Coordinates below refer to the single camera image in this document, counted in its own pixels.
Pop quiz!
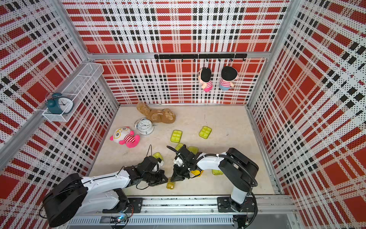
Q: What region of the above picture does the doll with pink striped shirt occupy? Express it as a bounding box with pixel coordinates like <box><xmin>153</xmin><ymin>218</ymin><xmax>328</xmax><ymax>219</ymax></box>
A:
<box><xmin>198</xmin><ymin>67</ymin><xmax>213</xmax><ymax>93</ymax></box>

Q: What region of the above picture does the white wire shelf basket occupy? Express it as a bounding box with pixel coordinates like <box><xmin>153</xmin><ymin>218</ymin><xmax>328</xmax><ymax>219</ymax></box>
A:
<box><xmin>43</xmin><ymin>63</ymin><xmax>104</xmax><ymax>122</ymax></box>

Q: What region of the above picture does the brown plush bear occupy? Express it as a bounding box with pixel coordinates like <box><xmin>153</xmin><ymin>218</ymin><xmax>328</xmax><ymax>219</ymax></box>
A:
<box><xmin>136</xmin><ymin>102</ymin><xmax>176</xmax><ymax>124</ymax></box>

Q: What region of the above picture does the green circuit board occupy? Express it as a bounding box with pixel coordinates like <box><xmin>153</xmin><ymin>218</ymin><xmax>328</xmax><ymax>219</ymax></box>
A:
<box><xmin>99</xmin><ymin>216</ymin><xmax>129</xmax><ymax>225</ymax></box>

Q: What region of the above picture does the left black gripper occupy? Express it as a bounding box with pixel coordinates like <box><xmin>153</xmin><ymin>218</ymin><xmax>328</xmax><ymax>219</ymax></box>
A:
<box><xmin>143</xmin><ymin>169</ymin><xmax>169</xmax><ymax>186</ymax></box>

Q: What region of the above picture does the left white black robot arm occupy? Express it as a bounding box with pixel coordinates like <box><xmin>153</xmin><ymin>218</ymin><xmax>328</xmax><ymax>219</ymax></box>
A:
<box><xmin>41</xmin><ymin>156</ymin><xmax>168</xmax><ymax>228</ymax></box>

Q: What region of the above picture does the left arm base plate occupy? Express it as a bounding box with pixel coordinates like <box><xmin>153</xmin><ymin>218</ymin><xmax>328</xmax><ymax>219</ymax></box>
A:
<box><xmin>102</xmin><ymin>198</ymin><xmax>143</xmax><ymax>214</ymax></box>

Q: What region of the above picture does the black hook rail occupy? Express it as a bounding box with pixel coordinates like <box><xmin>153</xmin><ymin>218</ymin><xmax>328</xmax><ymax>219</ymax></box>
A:
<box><xmin>154</xmin><ymin>53</ymin><xmax>248</xmax><ymax>61</ymax></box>

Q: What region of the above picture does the teal alarm clock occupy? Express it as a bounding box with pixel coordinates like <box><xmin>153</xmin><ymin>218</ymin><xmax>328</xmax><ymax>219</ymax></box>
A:
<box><xmin>46</xmin><ymin>93</ymin><xmax>74</xmax><ymax>115</ymax></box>

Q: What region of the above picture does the pink white plush toy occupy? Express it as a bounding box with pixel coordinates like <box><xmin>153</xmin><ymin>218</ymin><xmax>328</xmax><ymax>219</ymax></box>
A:
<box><xmin>110</xmin><ymin>127</ymin><xmax>140</xmax><ymax>148</ymax></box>

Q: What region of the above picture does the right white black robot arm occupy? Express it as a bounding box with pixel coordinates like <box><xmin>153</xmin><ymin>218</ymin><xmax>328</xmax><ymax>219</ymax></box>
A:
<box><xmin>167</xmin><ymin>146</ymin><xmax>259</xmax><ymax>212</ymax></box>

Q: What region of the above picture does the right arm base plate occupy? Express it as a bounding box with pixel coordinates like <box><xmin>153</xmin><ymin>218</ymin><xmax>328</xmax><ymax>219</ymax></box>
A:
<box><xmin>217</xmin><ymin>197</ymin><xmax>256</xmax><ymax>213</ymax></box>

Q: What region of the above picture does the aluminium rail front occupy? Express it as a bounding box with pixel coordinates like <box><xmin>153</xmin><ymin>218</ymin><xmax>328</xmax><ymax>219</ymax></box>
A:
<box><xmin>61</xmin><ymin>196</ymin><xmax>298</xmax><ymax>217</ymax></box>

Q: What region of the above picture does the silver alarm clock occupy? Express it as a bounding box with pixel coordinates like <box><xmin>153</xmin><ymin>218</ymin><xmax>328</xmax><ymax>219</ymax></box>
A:
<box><xmin>134</xmin><ymin>118</ymin><xmax>155</xmax><ymax>135</ymax></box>

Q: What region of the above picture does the yellow pillbox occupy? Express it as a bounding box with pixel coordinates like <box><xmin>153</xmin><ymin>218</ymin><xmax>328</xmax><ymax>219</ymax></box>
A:
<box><xmin>191</xmin><ymin>170</ymin><xmax>203</xmax><ymax>177</ymax></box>

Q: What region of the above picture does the doll with black hat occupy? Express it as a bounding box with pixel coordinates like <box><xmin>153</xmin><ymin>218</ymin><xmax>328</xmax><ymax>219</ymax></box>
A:
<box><xmin>219</xmin><ymin>66</ymin><xmax>238</xmax><ymax>91</ymax></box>

